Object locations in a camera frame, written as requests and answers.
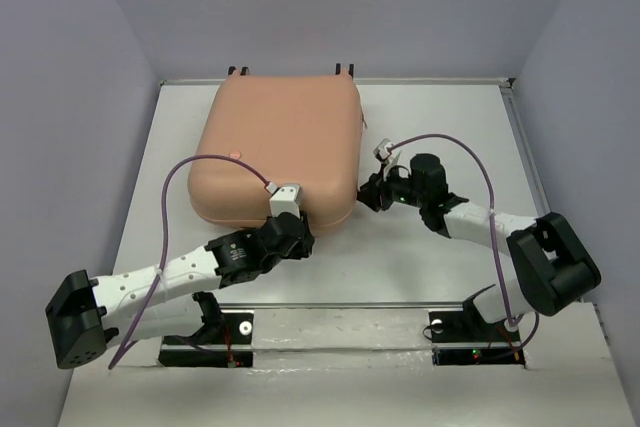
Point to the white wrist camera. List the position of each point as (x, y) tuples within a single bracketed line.
[(284, 199), (387, 155)]

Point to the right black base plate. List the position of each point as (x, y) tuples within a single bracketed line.
[(458, 341)]

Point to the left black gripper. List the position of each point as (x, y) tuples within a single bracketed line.
[(304, 244)]

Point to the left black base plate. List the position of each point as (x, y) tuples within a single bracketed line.
[(228, 348)]

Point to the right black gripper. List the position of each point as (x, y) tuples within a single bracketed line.
[(370, 191)]

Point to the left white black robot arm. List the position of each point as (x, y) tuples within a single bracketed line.
[(88, 315)]

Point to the pink hard-shell suitcase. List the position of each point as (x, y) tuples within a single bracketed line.
[(303, 130)]

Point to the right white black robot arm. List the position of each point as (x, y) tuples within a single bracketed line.
[(552, 267)]

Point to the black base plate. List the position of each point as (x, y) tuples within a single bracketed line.
[(228, 348), (458, 341)]

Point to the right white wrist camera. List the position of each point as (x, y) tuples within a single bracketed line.
[(387, 155)]

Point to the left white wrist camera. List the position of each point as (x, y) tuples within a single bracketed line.
[(284, 199)]

